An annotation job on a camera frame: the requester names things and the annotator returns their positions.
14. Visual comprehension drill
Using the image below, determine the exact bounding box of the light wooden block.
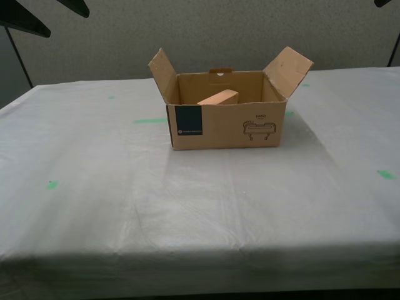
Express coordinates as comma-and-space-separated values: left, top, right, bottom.
197, 89, 240, 106

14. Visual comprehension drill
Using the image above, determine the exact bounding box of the brown cardboard box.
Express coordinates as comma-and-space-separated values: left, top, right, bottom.
147, 46, 315, 151

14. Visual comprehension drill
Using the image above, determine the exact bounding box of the grey fabric office partition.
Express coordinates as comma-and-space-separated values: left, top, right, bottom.
0, 0, 400, 88

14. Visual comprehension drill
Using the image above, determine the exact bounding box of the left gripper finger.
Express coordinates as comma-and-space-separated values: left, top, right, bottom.
0, 0, 51, 38
57, 0, 91, 19

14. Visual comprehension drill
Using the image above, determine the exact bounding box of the dark grey partition panel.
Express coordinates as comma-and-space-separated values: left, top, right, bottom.
0, 24, 33, 109

